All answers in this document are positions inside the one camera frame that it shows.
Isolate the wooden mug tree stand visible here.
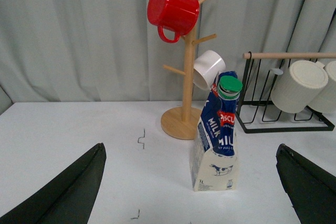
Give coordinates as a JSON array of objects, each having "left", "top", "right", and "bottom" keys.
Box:
[{"left": 160, "top": 0, "right": 219, "bottom": 141}]

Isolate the grey curtain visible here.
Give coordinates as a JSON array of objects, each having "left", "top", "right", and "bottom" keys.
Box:
[{"left": 1, "top": 0, "right": 335, "bottom": 111}]

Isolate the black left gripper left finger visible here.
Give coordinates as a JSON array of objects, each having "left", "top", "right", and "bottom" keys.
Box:
[{"left": 1, "top": 143, "right": 107, "bottom": 223}]

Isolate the cream ribbed cup left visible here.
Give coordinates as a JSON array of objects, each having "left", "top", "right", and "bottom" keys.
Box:
[{"left": 270, "top": 60, "right": 329, "bottom": 113}]

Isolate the cream ribbed cup right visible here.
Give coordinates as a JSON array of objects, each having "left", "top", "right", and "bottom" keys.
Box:
[{"left": 308, "top": 61, "right": 336, "bottom": 113}]

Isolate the black wire cup rack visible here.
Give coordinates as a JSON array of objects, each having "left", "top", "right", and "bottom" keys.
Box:
[{"left": 236, "top": 52, "right": 335, "bottom": 133}]

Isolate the red mug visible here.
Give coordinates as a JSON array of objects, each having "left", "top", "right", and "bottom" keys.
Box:
[{"left": 147, "top": 0, "right": 200, "bottom": 43}]

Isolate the white mug on tree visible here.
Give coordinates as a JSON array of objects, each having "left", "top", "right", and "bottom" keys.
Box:
[{"left": 193, "top": 50, "right": 226, "bottom": 90}]

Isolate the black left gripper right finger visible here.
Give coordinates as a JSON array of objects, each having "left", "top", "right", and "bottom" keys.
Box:
[{"left": 276, "top": 144, "right": 335, "bottom": 223}]

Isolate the blue white milk carton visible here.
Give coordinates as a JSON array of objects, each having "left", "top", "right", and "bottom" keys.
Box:
[{"left": 190, "top": 71, "right": 243, "bottom": 191}]

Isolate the cream ribbed cup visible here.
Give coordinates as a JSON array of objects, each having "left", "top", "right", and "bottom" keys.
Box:
[
  {"left": 308, "top": 61, "right": 336, "bottom": 113},
  {"left": 270, "top": 60, "right": 329, "bottom": 113}
]

